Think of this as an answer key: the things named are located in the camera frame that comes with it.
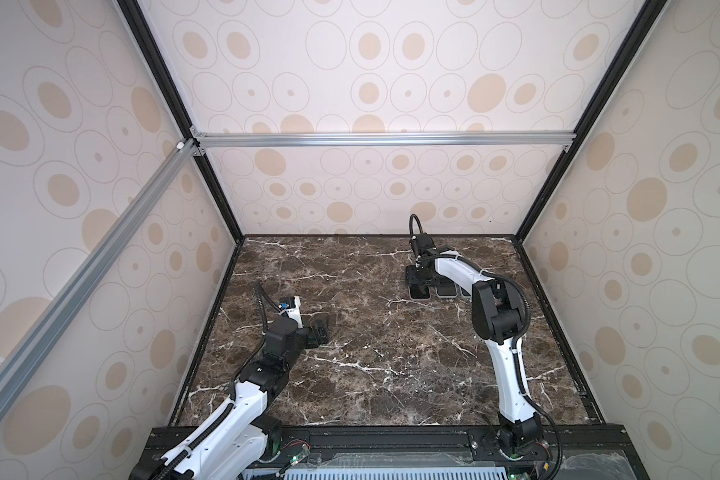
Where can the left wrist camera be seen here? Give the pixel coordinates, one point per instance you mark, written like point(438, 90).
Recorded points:
point(290, 307)

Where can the diagonal aluminium rail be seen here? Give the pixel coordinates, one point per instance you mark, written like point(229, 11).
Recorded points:
point(26, 358)

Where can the horizontal aluminium rail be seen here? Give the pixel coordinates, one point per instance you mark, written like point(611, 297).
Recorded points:
point(403, 139)

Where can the right black corner post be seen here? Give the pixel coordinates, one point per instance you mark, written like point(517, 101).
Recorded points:
point(625, 54)

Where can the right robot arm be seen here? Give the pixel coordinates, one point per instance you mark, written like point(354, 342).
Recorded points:
point(500, 316)

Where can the black corner frame post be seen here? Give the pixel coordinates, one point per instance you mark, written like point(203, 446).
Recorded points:
point(137, 24)

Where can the silver phone dark screen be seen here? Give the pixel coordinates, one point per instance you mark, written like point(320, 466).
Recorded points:
point(447, 290)

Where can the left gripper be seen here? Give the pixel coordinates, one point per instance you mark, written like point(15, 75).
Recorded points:
point(312, 340)

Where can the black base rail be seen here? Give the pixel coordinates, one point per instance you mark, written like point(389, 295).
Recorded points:
point(600, 451)

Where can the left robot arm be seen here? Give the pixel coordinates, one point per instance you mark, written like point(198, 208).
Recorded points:
point(239, 432)

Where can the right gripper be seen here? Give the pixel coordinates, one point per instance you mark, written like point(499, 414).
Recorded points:
point(411, 277)

